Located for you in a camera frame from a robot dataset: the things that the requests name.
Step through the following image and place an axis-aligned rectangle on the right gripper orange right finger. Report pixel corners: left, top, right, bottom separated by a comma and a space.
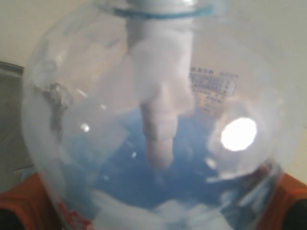
271, 174, 307, 230

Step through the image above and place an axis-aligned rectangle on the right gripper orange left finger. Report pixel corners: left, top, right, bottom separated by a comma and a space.
0, 173, 63, 230

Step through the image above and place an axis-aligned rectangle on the blue pump lotion bottle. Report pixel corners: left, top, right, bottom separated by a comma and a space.
22, 0, 302, 230

